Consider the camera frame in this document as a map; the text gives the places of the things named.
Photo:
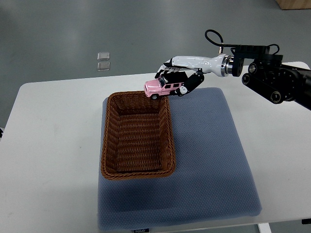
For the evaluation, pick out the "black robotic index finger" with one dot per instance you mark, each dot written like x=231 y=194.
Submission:
x=161 y=71

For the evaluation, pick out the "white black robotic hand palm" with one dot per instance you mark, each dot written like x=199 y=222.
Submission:
x=219 y=65

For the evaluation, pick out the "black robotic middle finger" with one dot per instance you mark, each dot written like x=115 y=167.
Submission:
x=174 y=70

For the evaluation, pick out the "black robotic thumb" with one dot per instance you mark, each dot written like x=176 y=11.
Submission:
x=190 y=83

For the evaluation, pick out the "pink toy car black roof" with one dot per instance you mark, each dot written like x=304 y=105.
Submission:
x=165 y=85

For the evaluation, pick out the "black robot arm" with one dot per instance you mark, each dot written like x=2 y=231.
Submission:
x=261 y=71

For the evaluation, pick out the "brown woven basket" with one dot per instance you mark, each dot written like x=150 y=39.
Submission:
x=138 y=137

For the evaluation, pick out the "upper clear floor tile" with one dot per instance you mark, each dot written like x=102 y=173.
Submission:
x=103 y=56

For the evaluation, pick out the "wooden box corner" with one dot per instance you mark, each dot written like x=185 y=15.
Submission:
x=294 y=4

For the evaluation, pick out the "blue grey textured mat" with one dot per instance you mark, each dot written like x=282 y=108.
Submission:
x=212 y=179

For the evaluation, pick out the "white table leg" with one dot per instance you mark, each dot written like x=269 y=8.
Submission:
x=264 y=228

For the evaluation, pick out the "black object right edge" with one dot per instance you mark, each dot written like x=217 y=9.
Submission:
x=306 y=221

